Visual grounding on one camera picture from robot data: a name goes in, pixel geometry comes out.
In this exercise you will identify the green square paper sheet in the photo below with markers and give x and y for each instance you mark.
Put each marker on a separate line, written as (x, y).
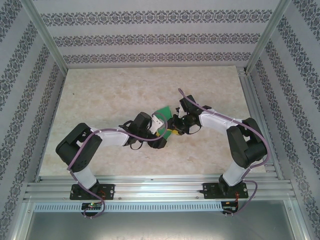
(165, 112)

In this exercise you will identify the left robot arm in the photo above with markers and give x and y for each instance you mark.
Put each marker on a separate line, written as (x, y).
(75, 150)

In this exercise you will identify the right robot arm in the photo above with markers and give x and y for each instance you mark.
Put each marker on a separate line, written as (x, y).
(245, 150)

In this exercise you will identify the grey metal sheet panel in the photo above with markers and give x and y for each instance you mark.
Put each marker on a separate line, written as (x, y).
(160, 225)

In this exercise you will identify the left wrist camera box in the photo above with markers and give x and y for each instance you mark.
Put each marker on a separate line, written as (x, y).
(156, 123)

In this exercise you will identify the aluminium mounting rail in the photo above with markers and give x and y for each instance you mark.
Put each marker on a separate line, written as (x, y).
(160, 190)

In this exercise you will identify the aluminium side rail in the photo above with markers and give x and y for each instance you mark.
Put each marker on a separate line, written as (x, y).
(252, 100)

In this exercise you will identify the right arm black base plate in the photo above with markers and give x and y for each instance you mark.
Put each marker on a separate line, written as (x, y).
(210, 191)

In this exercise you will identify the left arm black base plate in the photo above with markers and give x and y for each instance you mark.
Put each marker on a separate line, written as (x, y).
(108, 191)

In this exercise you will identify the aluminium frame post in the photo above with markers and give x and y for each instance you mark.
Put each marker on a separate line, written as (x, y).
(46, 35)
(268, 35)

